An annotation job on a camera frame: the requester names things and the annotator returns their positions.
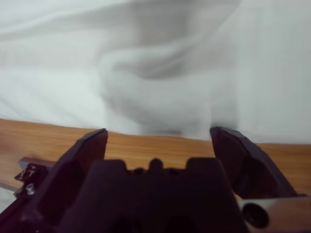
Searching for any white printed t-shirt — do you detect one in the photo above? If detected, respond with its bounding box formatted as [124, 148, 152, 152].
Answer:
[0, 0, 311, 146]

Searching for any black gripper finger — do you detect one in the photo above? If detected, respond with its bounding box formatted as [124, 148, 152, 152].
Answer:
[209, 126, 299, 200]
[34, 128, 108, 226]

